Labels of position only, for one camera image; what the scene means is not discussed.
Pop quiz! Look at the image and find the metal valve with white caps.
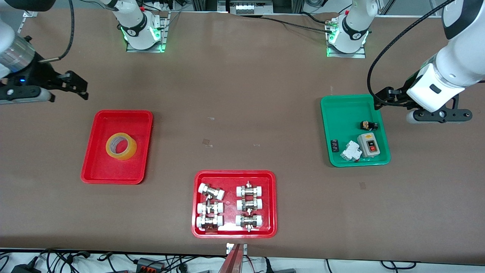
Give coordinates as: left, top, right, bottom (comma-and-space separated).
196, 215, 224, 232
198, 183, 225, 201
197, 200, 224, 216
236, 181, 264, 198
236, 197, 263, 212
235, 213, 264, 232

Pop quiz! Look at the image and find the red metal bar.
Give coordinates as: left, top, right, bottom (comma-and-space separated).
218, 244, 244, 273

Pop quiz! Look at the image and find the aluminium frame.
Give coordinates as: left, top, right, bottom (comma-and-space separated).
191, 0, 304, 15

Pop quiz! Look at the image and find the black floor cable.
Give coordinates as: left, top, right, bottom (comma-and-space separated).
380, 260, 418, 270

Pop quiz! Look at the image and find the aluminium arm base plate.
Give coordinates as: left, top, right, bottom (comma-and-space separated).
126, 11, 168, 53
326, 17, 367, 59

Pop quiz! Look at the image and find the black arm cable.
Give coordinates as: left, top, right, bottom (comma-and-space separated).
366, 0, 455, 100
39, 0, 75, 63

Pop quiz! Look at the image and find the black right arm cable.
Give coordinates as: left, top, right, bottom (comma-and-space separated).
39, 0, 75, 63

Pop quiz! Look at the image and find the black power strip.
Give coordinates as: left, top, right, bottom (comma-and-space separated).
135, 258, 165, 272

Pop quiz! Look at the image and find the green plastic tray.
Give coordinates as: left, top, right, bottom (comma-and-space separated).
320, 94, 391, 168

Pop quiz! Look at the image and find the gray push button switch box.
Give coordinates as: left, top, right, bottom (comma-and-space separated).
357, 133, 381, 158

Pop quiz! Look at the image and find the black cable on table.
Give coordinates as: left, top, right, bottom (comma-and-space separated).
261, 15, 334, 33

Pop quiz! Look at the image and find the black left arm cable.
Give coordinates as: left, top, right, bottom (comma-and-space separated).
366, 0, 455, 100

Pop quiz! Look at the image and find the yellow tape roll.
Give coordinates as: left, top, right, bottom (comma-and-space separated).
105, 132, 138, 161

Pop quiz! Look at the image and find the large red plastic tray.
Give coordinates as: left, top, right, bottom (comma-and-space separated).
191, 170, 277, 239

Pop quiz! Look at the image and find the small red plastic tray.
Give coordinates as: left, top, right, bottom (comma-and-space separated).
80, 110, 153, 185

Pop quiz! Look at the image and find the black power adapter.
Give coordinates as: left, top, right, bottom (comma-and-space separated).
11, 264, 42, 273

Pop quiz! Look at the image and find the white circuit breaker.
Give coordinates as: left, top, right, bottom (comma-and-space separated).
340, 140, 362, 162

